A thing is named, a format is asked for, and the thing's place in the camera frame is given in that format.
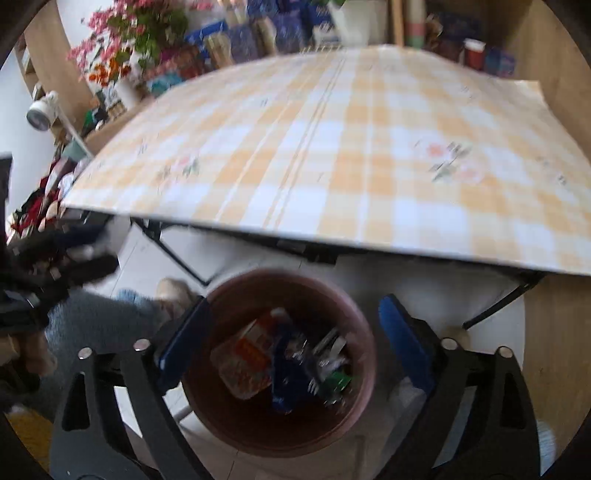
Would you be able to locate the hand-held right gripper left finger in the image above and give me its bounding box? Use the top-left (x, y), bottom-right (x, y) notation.
top-left (48, 295), bottom-right (213, 480)

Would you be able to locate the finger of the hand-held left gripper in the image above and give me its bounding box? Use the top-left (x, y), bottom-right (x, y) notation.
top-left (29, 254), bottom-right (121, 304)
top-left (11, 224), bottom-right (110, 271)

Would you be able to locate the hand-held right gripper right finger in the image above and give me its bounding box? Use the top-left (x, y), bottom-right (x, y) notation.
top-left (378, 294), bottom-right (542, 480)

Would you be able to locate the orange white snack wrapper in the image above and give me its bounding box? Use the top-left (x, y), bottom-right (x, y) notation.
top-left (210, 308), bottom-right (288, 401)

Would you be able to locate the green wrapper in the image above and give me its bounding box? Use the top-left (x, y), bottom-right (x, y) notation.
top-left (318, 370), bottom-right (355, 403)

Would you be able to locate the brown round waste bin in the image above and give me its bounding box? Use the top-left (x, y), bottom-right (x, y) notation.
top-left (181, 270), bottom-right (378, 459)

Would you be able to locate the blue snack wrapper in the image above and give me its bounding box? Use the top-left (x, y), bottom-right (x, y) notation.
top-left (269, 323), bottom-right (315, 415)

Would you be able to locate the person's left hand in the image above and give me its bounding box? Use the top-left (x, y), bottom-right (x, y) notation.
top-left (8, 330), bottom-right (59, 378)

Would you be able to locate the person's grey trouser leg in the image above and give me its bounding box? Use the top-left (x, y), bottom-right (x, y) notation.
top-left (44, 288), bottom-right (170, 418)

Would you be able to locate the person's beige shoe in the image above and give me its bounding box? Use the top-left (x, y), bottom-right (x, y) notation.
top-left (154, 277), bottom-right (195, 322)

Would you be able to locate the pile of clothes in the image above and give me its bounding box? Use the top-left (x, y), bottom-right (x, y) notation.
top-left (9, 157), bottom-right (94, 241)

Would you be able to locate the wooden cabinet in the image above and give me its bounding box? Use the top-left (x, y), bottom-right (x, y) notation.
top-left (83, 97), bottom-right (158, 156)

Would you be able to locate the white desk fan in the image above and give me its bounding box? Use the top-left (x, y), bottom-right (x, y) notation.
top-left (25, 90), bottom-right (94, 158)

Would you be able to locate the yellow mat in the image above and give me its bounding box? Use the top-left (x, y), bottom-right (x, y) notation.
top-left (9, 408), bottom-right (55, 468)

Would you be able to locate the white vase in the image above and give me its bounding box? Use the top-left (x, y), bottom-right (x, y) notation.
top-left (113, 76), bottom-right (142, 110)

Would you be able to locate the orange flower bunch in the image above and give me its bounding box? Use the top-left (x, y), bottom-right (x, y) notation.
top-left (88, 62), bottom-right (133, 87)

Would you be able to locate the tall wooden shelf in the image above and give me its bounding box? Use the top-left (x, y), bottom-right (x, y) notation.
top-left (14, 0), bottom-right (99, 136)

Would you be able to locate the yellow checked floral tablecloth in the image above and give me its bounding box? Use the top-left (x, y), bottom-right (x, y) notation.
top-left (60, 44), bottom-right (591, 278)

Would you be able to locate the patterned metal tin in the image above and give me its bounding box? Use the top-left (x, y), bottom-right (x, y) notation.
top-left (145, 46), bottom-right (207, 96)

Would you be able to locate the pink flower plant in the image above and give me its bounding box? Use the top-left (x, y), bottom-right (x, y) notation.
top-left (67, 0), bottom-right (191, 80)

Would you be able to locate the stack of blue gift boxes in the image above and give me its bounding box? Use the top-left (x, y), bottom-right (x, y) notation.
top-left (185, 0), bottom-right (343, 68)

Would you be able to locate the red paper cup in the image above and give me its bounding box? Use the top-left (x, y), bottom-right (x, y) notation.
top-left (463, 39), bottom-right (487, 73)

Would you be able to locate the small blue box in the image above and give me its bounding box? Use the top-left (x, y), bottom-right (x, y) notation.
top-left (485, 46), bottom-right (516, 78)

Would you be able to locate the stack of paper cups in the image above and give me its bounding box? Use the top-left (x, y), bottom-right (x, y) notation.
top-left (404, 0), bottom-right (428, 50)

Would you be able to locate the white plant pot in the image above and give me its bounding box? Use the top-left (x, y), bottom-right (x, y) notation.
top-left (330, 0), bottom-right (389, 48)

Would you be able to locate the wooden shelf unit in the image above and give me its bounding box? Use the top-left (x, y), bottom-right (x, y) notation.
top-left (388, 0), bottom-right (533, 80)

